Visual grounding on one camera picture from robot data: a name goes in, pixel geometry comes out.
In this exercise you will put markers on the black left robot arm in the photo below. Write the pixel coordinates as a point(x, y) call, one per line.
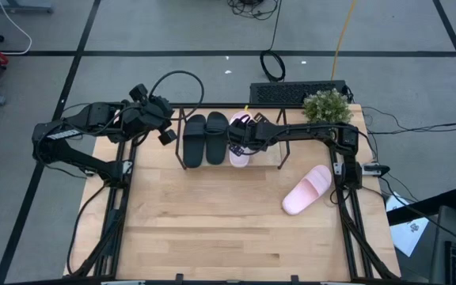
point(77, 158)

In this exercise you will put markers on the grey black connector box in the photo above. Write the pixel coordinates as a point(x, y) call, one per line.
point(374, 169)

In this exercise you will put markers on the green artificial plant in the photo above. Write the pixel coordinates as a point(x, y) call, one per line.
point(327, 107)

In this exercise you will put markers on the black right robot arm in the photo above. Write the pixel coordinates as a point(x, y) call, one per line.
point(311, 130)

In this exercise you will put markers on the pink slide sandal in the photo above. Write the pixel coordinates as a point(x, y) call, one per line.
point(303, 194)
point(239, 161)

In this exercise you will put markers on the grey desk top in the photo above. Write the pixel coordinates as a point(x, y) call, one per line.
point(449, 225)

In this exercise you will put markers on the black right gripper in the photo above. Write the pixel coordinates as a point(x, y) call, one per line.
point(263, 136)

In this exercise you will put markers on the black desk bar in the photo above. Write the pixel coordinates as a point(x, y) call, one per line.
point(422, 207)

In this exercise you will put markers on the wooden shelf with black frame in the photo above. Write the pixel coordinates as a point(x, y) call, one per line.
point(267, 158)

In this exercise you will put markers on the white paper sheet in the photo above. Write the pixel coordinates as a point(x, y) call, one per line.
point(410, 233)

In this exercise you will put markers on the black slide sandal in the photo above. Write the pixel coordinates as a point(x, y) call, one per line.
point(216, 150)
point(193, 150)

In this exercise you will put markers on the black vented box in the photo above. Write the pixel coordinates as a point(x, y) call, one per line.
point(279, 93)

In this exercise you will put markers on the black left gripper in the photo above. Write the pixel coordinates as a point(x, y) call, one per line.
point(149, 115)

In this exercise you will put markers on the black metal table frame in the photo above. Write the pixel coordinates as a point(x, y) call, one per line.
point(114, 221)

